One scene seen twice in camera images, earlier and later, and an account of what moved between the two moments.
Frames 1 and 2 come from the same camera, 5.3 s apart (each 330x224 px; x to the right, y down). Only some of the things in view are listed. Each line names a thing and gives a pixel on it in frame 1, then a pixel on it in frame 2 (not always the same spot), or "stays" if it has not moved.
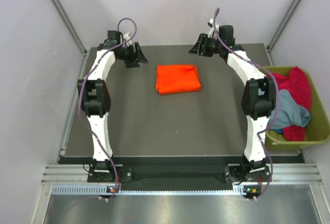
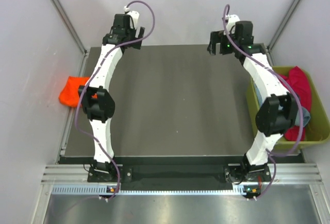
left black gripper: x=138 y=55 to x=133 y=31
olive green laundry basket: x=316 y=131 stays
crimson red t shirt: x=297 y=83 stays
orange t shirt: x=172 y=78 to x=69 y=95
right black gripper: x=197 y=49 to x=215 y=37
